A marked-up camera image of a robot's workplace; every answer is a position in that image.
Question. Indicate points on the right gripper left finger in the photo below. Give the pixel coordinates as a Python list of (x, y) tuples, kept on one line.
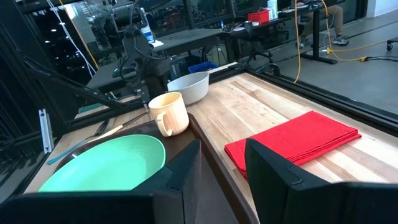
[(180, 186)]

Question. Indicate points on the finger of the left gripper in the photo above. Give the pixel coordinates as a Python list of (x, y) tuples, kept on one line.
[(148, 96), (143, 95)]

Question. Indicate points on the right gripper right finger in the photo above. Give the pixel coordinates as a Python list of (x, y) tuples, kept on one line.
[(273, 193)]

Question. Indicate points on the beige mug orange inside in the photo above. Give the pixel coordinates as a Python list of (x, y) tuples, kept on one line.
[(171, 115)]

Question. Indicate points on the pale grey bowl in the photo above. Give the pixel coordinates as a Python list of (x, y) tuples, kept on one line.
[(189, 88)]

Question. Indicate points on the red cloth napkin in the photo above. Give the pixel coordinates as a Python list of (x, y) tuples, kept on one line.
[(292, 140)]

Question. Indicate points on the green plate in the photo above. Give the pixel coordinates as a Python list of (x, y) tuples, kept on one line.
[(105, 165)]

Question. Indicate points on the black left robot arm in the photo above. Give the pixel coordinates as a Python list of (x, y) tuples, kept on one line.
[(136, 46)]

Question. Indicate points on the brown plastic tray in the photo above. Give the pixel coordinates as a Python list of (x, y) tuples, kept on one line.
[(214, 193)]

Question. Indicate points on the white paper sheet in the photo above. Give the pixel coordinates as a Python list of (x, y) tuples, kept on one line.
[(157, 43)]

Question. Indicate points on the clear water bottle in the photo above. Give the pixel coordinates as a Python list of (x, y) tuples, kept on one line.
[(147, 28)]

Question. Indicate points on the grey desk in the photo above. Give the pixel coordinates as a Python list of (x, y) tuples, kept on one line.
[(186, 39)]

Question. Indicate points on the blue plastic bin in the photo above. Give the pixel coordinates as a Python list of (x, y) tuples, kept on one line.
[(202, 67)]

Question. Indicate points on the black office chair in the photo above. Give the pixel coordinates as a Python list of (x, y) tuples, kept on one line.
[(261, 43)]

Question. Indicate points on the black table clamp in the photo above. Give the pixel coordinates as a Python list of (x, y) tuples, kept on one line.
[(269, 69)]

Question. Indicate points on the red box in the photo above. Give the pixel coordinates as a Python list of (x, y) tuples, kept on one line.
[(258, 16)]

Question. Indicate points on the black office desk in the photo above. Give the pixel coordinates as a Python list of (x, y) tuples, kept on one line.
[(315, 37)]

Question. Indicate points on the person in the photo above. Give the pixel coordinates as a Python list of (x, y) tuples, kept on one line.
[(335, 18)]

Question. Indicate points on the black caster wheel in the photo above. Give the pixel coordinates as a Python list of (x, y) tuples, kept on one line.
[(392, 43)]

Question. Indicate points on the silver aluminium bracket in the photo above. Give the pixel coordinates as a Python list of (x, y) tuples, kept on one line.
[(46, 130)]

